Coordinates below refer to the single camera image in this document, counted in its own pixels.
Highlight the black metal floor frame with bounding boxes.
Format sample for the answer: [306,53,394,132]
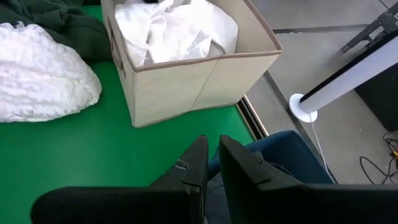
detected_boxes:
[340,2,398,54]

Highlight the beige fabric storage bin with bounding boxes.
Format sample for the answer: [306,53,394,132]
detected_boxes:
[101,0,283,128]

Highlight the white pole with round base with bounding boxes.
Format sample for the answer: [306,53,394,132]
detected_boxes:
[289,35,398,124]

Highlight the black garment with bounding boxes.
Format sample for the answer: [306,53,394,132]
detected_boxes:
[0,0,113,62]

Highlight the white fluffy garment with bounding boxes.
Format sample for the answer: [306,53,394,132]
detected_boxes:
[0,21,103,123]

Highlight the thin white cable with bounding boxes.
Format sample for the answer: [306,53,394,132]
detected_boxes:
[309,113,331,177]

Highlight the black cabinet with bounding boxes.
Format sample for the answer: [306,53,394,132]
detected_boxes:
[354,62,398,131]

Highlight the white printed smooth garment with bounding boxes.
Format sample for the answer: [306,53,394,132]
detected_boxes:
[114,0,239,67]

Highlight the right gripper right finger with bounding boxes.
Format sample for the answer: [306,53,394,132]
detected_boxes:
[219,134,398,224]

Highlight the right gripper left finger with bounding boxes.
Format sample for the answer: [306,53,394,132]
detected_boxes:
[30,134,209,224]

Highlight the black floor cables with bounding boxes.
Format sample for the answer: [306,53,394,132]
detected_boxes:
[359,132,398,185]

